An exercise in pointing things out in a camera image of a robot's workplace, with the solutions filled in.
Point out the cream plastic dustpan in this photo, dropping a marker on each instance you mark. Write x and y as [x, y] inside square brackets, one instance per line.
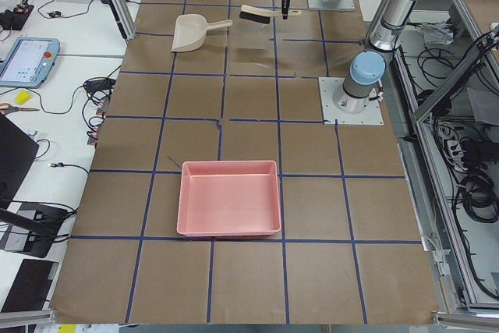
[191, 31]

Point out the pink plastic bin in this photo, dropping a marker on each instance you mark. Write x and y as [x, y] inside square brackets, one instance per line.
[229, 198]

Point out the blue teach pendant near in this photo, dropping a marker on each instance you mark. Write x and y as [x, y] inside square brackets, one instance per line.
[29, 62]

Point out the yellow sponge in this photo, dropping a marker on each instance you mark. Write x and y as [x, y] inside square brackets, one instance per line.
[23, 97]

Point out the black monitor stand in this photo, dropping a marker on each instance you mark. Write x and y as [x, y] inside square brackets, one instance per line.
[33, 229]

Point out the orange handled scissors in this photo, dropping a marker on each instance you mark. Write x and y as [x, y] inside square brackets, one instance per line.
[7, 108]

